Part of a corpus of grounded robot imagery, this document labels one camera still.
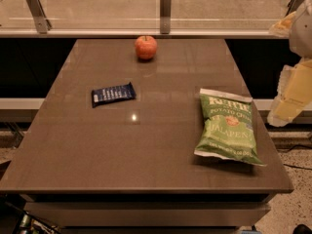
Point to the right metal railing bracket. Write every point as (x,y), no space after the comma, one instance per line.
(298,0)

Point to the middle metal railing bracket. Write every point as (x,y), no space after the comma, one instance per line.
(165,16)

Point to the glass railing panel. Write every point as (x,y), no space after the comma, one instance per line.
(145,14)

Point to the red apple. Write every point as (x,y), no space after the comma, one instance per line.
(146,47)

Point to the blue rxbar blueberry wrapper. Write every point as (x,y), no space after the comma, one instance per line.
(113,94)

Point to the metal railing bracket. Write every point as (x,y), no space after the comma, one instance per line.
(298,0)
(42,24)
(165,16)

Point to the brown table with drawers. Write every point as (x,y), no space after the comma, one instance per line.
(129,166)

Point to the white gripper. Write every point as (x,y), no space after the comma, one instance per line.
(302,36)

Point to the left metal railing bracket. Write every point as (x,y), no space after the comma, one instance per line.
(42,24)

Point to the green jalapeno chips bag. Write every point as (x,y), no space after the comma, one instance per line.
(228,132)

